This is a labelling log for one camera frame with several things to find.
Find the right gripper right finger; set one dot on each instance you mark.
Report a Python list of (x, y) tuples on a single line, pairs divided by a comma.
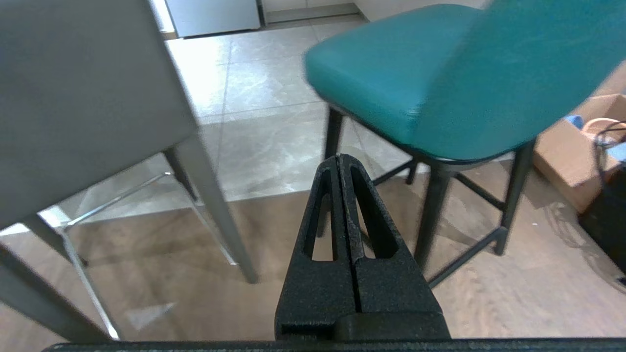
[(396, 288)]

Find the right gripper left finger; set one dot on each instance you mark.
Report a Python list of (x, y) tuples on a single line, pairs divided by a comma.
[(318, 293)]

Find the teal bar stool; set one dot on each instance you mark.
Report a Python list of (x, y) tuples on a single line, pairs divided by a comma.
[(440, 78)]

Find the grey bar stool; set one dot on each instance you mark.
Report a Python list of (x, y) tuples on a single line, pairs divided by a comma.
[(88, 98)]

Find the black bag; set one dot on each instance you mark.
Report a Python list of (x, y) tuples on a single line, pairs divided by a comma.
[(609, 220)]

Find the cardboard box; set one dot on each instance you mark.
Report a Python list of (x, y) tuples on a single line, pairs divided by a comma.
[(574, 151)]

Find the white refrigerator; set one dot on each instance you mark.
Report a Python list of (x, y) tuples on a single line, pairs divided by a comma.
[(215, 17)]

